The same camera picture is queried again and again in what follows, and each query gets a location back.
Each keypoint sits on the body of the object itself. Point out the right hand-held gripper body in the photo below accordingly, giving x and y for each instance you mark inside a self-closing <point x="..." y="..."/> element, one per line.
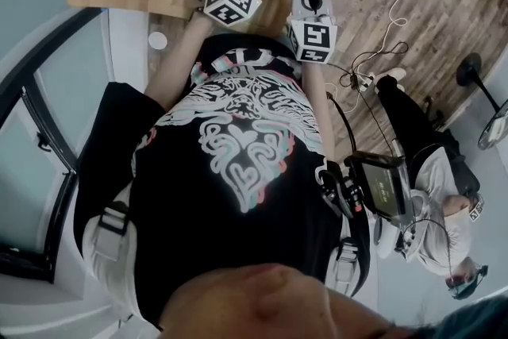
<point x="313" y="37"/>

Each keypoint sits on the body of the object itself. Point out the person's left forearm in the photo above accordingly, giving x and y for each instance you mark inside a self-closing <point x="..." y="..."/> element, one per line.
<point x="178" y="59"/>

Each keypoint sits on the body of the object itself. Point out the person's right forearm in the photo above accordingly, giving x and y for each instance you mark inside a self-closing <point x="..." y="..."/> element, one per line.
<point x="317" y="103"/>

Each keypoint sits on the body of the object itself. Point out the white power strip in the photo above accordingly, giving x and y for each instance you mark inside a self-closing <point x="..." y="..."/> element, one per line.
<point x="363" y="82"/>

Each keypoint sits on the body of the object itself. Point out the white round floor disc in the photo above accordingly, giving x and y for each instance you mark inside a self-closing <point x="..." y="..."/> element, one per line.
<point x="157" y="40"/>

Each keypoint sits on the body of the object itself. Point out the black field monitor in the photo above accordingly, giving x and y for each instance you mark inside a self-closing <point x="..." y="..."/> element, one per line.
<point x="383" y="188"/>

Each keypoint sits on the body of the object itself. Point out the white helmet device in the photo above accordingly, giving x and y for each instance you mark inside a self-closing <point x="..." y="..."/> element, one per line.
<point x="387" y="242"/>

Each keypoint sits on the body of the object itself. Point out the person's black printed t-shirt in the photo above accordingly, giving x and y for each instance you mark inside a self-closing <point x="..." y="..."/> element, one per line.
<point x="190" y="218"/>

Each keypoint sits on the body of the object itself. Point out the black-framed glass partition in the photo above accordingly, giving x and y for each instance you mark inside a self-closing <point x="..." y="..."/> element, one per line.
<point x="24" y="155"/>

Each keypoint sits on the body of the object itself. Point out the person's face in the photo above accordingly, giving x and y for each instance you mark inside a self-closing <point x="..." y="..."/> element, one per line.
<point x="262" y="305"/>

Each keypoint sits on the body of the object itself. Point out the round glass pedestal table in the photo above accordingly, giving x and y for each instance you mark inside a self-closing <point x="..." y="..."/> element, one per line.
<point x="469" y="69"/>

